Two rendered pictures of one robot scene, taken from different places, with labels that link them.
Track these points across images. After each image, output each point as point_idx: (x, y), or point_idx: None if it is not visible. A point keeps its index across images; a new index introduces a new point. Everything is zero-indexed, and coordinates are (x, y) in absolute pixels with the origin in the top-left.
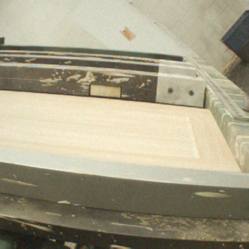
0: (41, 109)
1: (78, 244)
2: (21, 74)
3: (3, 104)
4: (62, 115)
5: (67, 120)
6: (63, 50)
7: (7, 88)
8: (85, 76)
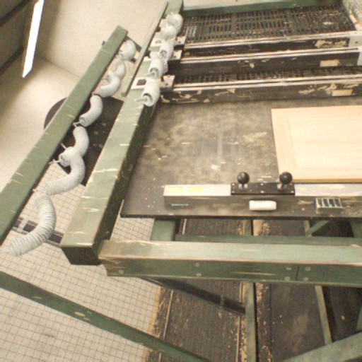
0: (331, 129)
1: None
2: (286, 90)
3: (304, 127)
4: (347, 133)
5: (355, 140)
6: (241, 7)
7: (276, 98)
8: (329, 86)
